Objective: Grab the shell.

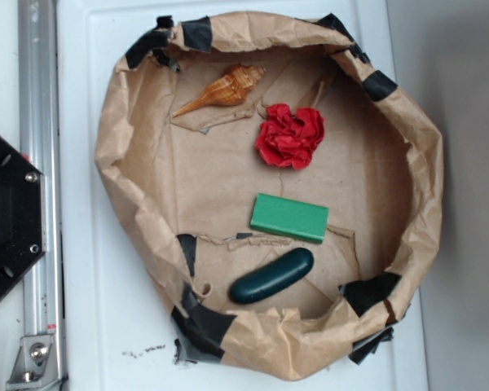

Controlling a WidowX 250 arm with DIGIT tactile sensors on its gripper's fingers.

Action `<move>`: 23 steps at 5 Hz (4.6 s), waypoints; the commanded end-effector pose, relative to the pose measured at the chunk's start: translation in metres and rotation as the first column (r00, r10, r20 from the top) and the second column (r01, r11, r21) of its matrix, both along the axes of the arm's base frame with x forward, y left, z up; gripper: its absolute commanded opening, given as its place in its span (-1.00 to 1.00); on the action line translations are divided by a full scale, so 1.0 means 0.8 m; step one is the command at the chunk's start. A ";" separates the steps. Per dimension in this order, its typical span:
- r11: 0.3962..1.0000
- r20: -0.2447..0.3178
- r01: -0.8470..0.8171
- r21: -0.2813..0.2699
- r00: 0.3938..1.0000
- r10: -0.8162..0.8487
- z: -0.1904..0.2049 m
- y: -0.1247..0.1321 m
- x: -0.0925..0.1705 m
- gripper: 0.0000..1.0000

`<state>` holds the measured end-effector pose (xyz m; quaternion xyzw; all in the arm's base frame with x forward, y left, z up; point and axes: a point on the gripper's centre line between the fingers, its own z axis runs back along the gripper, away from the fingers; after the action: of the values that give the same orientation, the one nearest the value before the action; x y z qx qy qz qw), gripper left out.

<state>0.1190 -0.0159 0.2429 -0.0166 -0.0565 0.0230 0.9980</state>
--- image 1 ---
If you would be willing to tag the orange spiral conch shell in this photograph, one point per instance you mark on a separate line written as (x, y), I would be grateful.
(230, 90)

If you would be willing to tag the green rectangular block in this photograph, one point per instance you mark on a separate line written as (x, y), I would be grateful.
(291, 218)

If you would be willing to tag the crumpled red paper ball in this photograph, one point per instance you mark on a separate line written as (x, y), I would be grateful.
(289, 139)

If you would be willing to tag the dark green oblong capsule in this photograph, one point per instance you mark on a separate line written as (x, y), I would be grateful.
(273, 277)

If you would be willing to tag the white tray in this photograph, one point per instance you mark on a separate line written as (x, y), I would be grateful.
(119, 333)

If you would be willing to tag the brown paper bag enclosure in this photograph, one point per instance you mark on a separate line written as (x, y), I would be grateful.
(184, 188)

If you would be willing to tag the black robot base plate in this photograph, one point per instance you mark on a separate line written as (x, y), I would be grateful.
(21, 220)

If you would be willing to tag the metal corner bracket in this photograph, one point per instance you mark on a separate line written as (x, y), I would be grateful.
(36, 364)

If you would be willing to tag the aluminium extrusion rail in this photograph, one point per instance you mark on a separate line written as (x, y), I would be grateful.
(39, 139)

